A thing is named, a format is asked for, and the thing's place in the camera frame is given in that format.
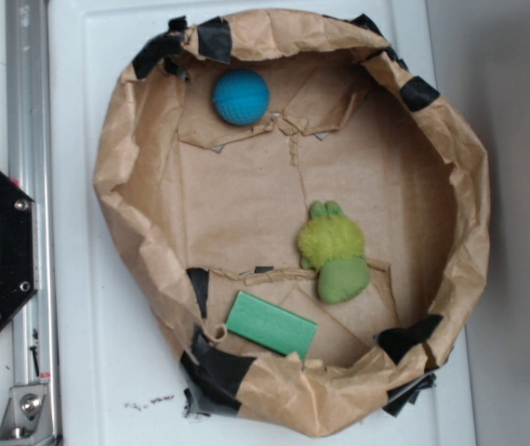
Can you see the blue dimpled ball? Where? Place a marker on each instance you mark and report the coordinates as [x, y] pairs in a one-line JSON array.
[[241, 97]]

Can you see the brown paper bag bin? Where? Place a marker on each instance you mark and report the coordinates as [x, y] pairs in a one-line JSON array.
[[200, 210]]

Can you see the green plush toy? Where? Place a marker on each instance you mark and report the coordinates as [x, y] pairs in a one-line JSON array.
[[332, 245]]

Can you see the green rectangular sponge block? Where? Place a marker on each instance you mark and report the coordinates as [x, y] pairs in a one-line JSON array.
[[270, 326]]

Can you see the white tray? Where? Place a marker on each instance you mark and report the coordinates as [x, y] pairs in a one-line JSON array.
[[119, 382]]

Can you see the aluminium extrusion rail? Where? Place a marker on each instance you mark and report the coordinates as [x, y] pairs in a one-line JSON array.
[[35, 337]]

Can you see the metal corner bracket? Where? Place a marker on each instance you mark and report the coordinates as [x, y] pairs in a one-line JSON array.
[[27, 418]]

